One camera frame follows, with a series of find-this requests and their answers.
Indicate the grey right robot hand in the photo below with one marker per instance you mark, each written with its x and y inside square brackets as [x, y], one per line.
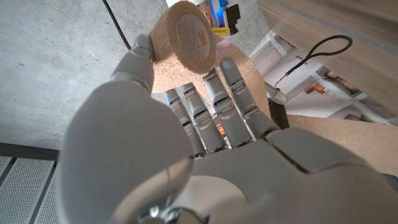
[276, 95]

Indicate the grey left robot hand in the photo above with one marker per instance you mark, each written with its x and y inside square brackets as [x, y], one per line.
[140, 149]

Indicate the tan adhesive wrap roll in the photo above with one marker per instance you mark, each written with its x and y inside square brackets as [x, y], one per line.
[186, 59]

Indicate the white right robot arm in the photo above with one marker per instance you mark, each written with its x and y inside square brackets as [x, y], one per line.
[202, 3]

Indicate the printed bookshelf backdrop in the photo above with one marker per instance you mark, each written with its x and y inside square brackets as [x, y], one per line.
[311, 90]

